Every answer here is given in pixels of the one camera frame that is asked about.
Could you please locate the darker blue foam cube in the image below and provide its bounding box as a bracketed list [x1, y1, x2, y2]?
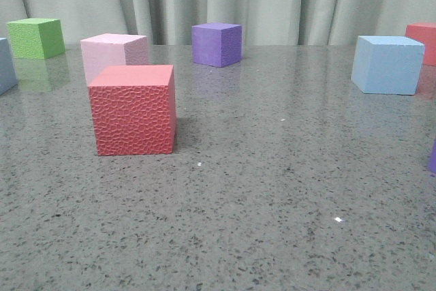
[0, 37, 18, 95]

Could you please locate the purple foam cube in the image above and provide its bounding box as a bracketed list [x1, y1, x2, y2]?
[428, 140, 436, 173]
[191, 22, 243, 67]

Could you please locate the red foam cube far right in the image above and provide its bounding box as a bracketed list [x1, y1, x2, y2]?
[405, 22, 436, 66]

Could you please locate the pink foam cube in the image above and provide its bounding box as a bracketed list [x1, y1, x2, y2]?
[80, 33, 149, 84]

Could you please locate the light blue foam cube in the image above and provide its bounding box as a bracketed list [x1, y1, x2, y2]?
[351, 35, 425, 95]

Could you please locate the green foam cube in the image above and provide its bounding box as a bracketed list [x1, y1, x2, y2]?
[6, 18, 65, 59]

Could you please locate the purple foam cube near right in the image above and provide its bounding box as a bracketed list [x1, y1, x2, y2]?
[428, 140, 436, 173]

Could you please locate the red textured foam cube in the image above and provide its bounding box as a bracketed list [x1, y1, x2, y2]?
[88, 65, 176, 155]

